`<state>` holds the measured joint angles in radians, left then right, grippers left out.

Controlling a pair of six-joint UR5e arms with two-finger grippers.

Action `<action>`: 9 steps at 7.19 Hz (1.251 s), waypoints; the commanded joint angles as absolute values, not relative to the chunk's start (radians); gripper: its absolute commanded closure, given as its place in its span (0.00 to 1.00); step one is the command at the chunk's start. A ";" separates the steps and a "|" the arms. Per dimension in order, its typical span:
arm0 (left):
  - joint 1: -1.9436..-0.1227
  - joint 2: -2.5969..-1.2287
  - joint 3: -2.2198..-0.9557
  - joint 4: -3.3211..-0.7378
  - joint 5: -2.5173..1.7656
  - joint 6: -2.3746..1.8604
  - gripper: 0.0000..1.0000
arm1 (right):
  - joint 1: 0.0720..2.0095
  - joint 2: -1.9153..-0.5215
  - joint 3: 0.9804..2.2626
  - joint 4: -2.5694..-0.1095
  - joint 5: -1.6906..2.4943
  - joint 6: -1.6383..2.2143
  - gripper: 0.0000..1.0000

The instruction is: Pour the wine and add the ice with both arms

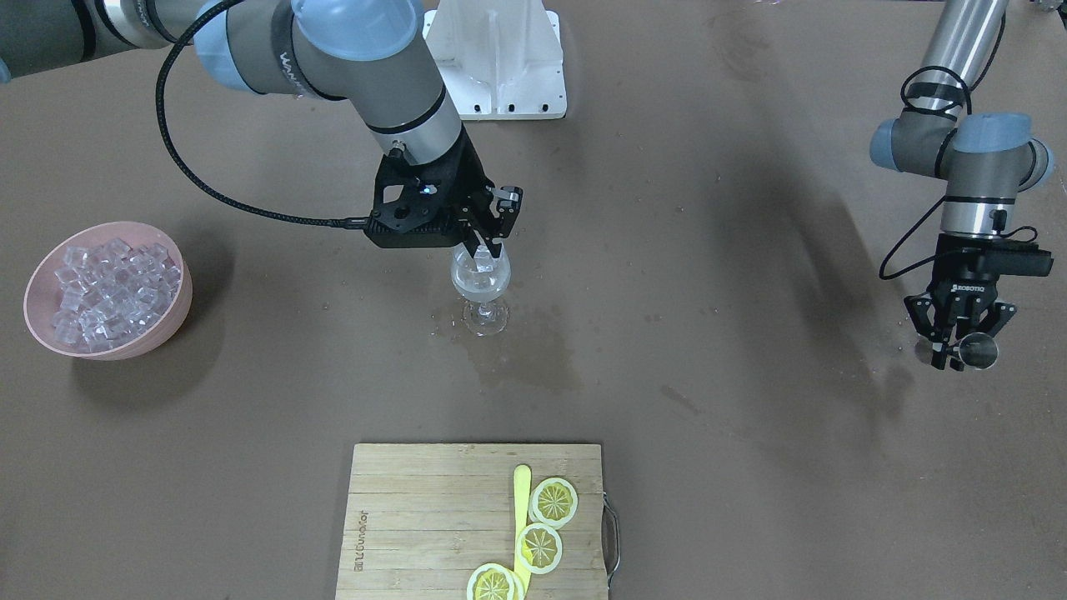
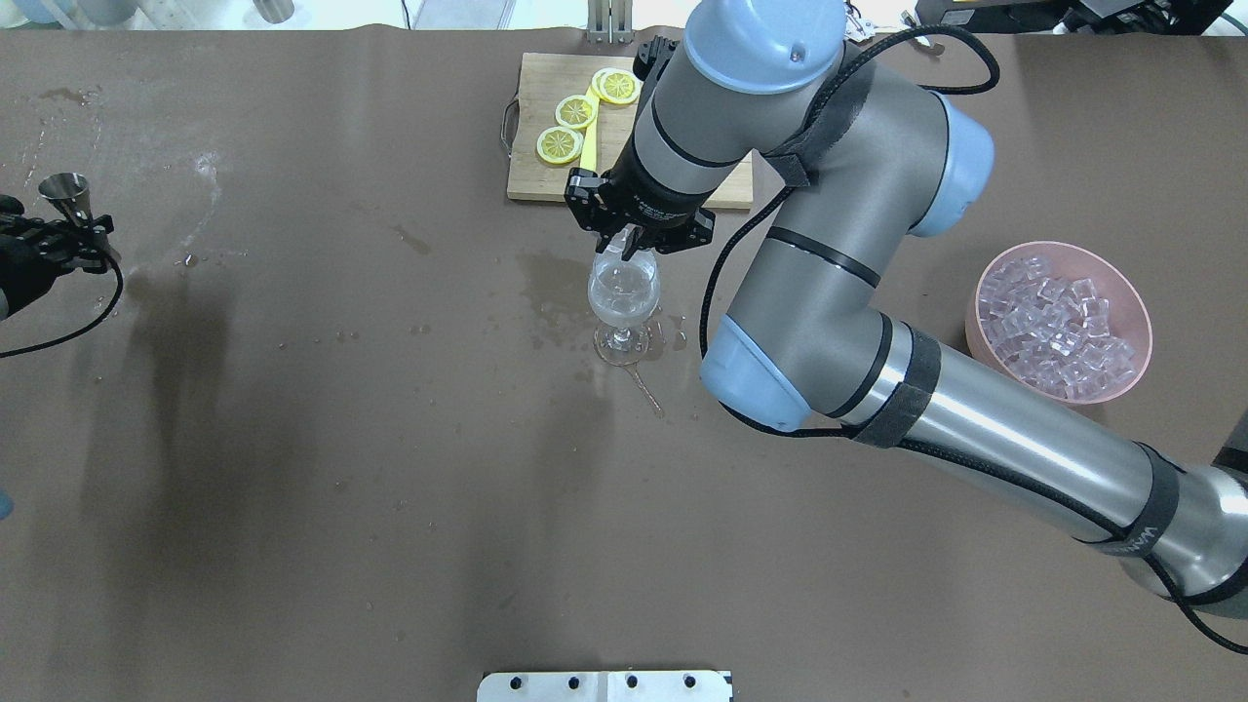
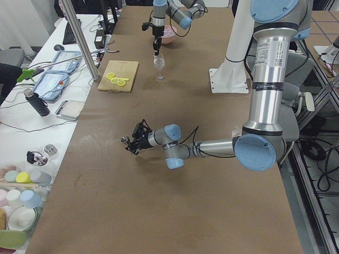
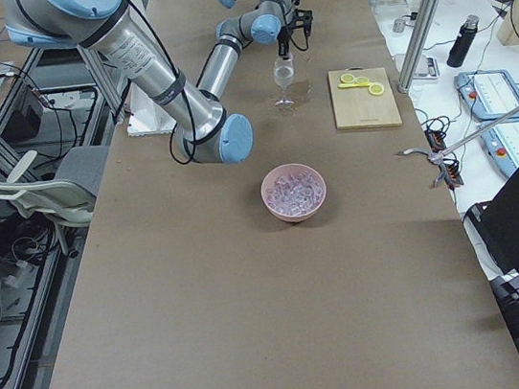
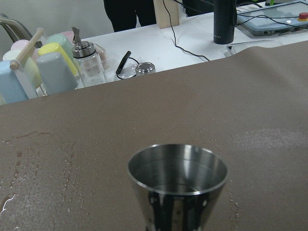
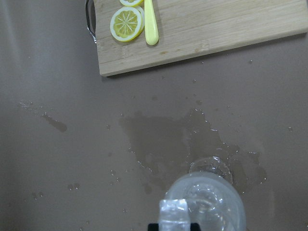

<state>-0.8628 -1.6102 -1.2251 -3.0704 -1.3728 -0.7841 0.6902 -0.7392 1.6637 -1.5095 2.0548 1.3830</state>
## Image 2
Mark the bamboo cutting board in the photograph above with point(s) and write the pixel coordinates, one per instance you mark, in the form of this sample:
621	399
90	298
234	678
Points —
544	79

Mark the aluminium frame post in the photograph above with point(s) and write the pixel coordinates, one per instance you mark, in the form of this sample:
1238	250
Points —
610	22

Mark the middle lemon slice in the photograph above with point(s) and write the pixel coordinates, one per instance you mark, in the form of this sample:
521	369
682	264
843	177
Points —
577	112

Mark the pink bowl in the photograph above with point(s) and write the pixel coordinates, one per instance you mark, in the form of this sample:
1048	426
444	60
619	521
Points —
985	341

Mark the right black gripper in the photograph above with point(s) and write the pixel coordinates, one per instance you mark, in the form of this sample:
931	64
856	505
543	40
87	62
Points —
655	198

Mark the yellow plastic knife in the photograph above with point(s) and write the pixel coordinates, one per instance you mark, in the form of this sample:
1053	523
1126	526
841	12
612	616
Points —
589	155

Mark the far lemon slice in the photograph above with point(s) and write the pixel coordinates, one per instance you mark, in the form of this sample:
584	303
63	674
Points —
616	86

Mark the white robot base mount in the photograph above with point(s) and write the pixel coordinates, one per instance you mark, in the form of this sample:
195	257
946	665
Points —
621	685

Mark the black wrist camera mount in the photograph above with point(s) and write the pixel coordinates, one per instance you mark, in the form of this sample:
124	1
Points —
652	55

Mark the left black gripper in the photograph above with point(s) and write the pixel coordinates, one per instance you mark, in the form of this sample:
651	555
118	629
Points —
21	265

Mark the clear wine glass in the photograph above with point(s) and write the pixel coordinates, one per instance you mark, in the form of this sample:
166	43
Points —
623	293

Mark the clear ice cube pile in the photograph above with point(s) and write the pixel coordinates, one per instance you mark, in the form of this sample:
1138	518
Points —
1058	327

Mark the lemon slice near handle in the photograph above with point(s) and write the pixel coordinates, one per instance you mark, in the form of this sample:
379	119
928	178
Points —
559	145

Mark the steel jigger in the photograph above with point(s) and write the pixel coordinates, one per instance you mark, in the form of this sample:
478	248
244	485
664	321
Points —
69	193

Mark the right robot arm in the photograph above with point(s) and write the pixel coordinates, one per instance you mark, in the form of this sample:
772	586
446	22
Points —
868	158

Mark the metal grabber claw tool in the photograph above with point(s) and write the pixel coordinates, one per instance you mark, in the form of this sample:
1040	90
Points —
866	21

